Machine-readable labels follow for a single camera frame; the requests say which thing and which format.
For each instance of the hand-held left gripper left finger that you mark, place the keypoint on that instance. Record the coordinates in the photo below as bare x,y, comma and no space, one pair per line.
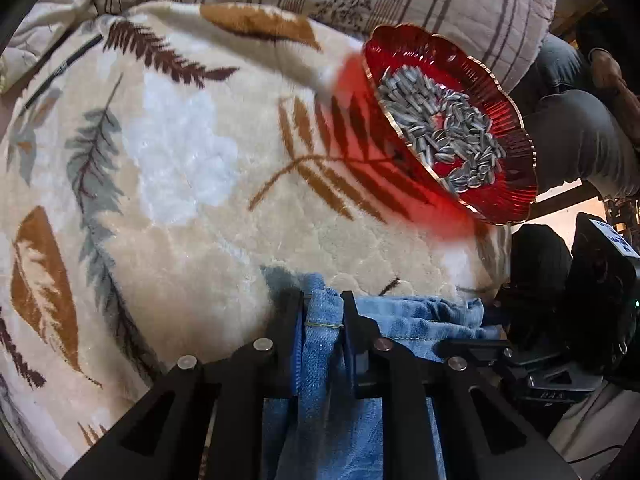
287,332

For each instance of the blue denim pants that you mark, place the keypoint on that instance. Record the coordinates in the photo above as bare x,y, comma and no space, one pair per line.
325,420

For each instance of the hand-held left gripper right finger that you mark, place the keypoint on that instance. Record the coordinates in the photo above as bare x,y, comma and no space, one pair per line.
357,342

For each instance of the red glass bowl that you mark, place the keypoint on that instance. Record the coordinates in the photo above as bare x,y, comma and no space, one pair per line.
505,180

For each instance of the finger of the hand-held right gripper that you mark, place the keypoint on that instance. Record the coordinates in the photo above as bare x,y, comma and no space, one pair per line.
555,382
470,349

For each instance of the pile of sunflower seeds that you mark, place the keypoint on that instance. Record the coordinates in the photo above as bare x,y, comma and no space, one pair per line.
440,125

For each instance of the leaf print cream blanket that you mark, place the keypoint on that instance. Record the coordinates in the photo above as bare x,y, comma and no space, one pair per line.
190,170

